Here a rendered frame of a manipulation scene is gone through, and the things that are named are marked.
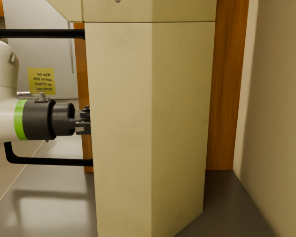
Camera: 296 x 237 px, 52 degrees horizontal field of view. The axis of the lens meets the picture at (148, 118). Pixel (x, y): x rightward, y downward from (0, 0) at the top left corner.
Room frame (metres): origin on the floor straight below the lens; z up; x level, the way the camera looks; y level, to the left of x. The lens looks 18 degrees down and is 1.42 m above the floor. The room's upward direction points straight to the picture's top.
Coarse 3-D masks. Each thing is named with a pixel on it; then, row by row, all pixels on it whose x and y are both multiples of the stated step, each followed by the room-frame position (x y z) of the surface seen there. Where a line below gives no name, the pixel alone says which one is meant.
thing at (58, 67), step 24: (24, 48) 0.84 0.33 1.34; (48, 48) 0.83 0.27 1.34; (72, 48) 0.83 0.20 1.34; (24, 72) 0.84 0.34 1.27; (48, 72) 0.83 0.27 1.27; (72, 72) 0.83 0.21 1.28; (24, 96) 0.84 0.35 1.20; (48, 96) 0.83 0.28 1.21; (72, 96) 0.83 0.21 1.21; (24, 144) 0.84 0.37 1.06; (48, 144) 0.83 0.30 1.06; (72, 144) 0.83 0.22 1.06
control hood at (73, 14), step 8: (48, 0) 0.51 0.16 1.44; (56, 0) 0.51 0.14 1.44; (64, 0) 0.51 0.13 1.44; (72, 0) 0.51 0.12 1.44; (80, 0) 0.51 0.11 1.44; (56, 8) 0.51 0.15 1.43; (64, 8) 0.51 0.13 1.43; (72, 8) 0.51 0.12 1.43; (80, 8) 0.51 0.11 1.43; (64, 16) 0.51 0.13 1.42; (72, 16) 0.51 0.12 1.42; (80, 16) 0.51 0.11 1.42
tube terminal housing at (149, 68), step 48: (96, 0) 0.51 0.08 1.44; (144, 0) 0.52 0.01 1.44; (192, 0) 0.60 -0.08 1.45; (96, 48) 0.51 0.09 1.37; (144, 48) 0.52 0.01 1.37; (192, 48) 0.60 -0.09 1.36; (96, 96) 0.51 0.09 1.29; (144, 96) 0.52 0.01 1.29; (192, 96) 0.61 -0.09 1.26; (96, 144) 0.51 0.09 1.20; (144, 144) 0.52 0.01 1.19; (192, 144) 0.62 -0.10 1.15; (96, 192) 0.51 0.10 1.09; (144, 192) 0.52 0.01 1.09; (192, 192) 0.62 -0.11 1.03
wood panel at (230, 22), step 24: (240, 0) 0.90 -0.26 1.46; (216, 24) 0.90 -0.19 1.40; (240, 24) 0.90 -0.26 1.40; (216, 48) 0.90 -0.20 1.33; (240, 48) 0.90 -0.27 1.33; (216, 72) 0.90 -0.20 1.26; (240, 72) 0.90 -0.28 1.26; (216, 96) 0.90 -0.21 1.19; (216, 120) 0.90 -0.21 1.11; (216, 144) 0.90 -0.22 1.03; (216, 168) 0.90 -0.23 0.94
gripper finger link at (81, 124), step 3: (75, 123) 0.59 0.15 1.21; (78, 123) 0.59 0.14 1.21; (81, 123) 0.59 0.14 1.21; (84, 123) 0.59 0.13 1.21; (87, 123) 0.58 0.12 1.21; (90, 123) 0.58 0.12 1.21; (75, 126) 0.58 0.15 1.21; (78, 126) 0.58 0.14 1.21; (81, 126) 0.58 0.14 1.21; (84, 126) 0.58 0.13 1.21; (87, 126) 0.58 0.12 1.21; (90, 126) 0.58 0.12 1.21; (87, 129) 0.58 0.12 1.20; (90, 129) 0.58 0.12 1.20; (78, 132) 0.58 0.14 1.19; (81, 132) 0.58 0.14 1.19; (84, 132) 0.58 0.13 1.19; (87, 132) 0.58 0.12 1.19; (90, 132) 0.58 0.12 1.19
